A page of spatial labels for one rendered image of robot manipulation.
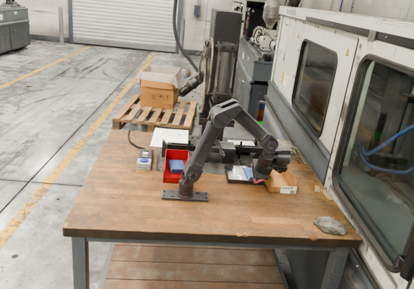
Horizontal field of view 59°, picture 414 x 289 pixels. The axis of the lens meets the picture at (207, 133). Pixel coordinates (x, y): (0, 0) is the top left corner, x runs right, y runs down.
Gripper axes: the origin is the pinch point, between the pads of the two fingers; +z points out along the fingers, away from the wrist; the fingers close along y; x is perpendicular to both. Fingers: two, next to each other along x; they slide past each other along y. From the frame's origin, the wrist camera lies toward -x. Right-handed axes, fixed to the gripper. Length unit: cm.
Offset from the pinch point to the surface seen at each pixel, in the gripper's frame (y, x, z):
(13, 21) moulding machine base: 652, 383, 409
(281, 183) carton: 1.1, -14.3, 3.8
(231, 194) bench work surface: -9.0, 12.4, -0.3
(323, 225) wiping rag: -28.8, -20.3, -14.5
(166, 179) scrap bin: -1.2, 41.1, 2.6
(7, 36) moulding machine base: 611, 387, 419
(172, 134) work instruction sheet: 51, 37, 34
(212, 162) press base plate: 18.3, 16.7, 15.2
